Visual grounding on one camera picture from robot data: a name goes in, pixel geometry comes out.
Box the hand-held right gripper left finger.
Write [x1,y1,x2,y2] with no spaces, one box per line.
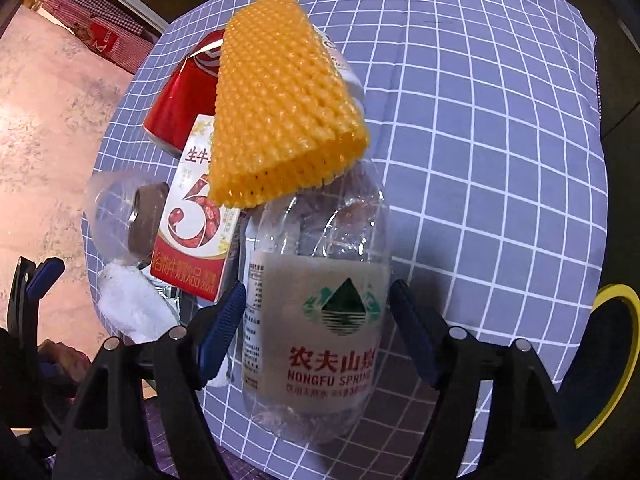
[52,282,248,480]

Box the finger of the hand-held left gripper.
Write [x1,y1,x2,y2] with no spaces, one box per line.
[7,256,66,341]

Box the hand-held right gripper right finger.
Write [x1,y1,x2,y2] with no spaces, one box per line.
[389,280,583,480]

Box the red and white drink carton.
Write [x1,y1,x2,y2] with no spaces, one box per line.
[150,114,246,303]

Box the clear plastic water bottle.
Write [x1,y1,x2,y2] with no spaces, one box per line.
[240,157,393,446]

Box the yellow-rimmed black trash bin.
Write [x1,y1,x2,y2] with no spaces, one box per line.
[560,282,640,451]

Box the red soda can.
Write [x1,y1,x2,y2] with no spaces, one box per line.
[142,30,228,158]

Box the orange foam fruit net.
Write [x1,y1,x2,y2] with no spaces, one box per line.
[207,0,371,208]

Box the white plastic bottle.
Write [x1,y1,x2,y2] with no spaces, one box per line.
[315,27,367,111]

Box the person's left hand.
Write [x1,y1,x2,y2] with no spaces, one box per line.
[37,340,94,383]

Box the white crumpled tissue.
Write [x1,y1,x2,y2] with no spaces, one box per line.
[97,262,231,388]

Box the clear cup with brown lid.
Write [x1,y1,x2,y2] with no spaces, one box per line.
[82,170,173,266]

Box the grey grid tablecloth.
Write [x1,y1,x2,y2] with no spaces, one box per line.
[82,0,608,480]

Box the red checked cloth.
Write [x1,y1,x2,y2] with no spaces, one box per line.
[32,0,157,75]

